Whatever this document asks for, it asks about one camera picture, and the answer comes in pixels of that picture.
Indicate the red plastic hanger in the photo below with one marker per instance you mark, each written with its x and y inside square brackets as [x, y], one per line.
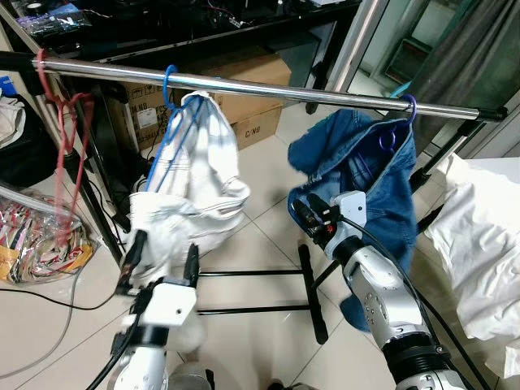
[39, 71]

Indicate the aluminium glass sliding door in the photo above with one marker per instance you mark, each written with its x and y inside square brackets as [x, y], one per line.
[382, 49]

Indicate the grey robot left leg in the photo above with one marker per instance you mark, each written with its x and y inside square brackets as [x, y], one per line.
[188, 378]

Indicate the purple plastic hanger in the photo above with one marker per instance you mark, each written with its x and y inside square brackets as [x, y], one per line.
[413, 106]

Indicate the black laundry bag with clothes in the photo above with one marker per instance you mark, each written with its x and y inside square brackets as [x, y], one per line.
[24, 166]

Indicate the blue plastic hanger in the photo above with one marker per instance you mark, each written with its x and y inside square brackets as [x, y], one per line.
[166, 88]

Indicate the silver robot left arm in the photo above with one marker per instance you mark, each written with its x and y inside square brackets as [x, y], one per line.
[142, 366]

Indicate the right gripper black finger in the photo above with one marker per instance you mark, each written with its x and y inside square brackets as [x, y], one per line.
[313, 226]
[304, 205]

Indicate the small printed cardboard box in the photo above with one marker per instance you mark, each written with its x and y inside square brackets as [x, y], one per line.
[260, 130]

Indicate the large plain cardboard box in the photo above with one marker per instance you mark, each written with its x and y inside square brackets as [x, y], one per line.
[256, 71]

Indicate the labelled cardboard box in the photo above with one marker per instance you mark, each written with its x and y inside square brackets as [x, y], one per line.
[146, 118]

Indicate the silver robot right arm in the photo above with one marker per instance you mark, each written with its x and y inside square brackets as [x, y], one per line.
[382, 301]

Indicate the black desk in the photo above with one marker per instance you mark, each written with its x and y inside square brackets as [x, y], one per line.
[203, 32]

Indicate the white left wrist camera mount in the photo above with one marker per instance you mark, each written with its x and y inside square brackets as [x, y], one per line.
[171, 305]

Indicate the clear bag of snacks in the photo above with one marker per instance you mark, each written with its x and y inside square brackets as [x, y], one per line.
[41, 252]

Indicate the cream jacket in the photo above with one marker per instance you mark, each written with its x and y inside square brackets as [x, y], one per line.
[195, 203]

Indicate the clear plastic parts packet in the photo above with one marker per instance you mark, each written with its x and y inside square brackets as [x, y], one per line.
[49, 20]

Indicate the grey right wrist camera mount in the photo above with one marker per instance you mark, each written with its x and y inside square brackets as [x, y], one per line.
[351, 207]

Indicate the blue denim garment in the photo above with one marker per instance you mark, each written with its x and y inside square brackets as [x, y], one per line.
[382, 187]

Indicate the grey robot right leg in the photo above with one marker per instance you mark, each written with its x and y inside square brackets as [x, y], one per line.
[292, 387]

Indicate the dark grey curtain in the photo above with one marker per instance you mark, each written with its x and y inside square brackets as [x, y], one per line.
[455, 49]

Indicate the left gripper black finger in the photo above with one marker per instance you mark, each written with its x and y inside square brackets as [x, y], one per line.
[135, 256]
[192, 264]

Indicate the black clothes rack frame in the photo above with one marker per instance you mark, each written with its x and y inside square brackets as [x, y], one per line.
[315, 301]

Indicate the silver clothes rail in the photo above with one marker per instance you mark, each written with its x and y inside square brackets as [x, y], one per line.
[244, 88]

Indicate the grey robot leg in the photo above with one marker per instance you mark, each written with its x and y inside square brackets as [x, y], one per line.
[188, 378]
[292, 387]

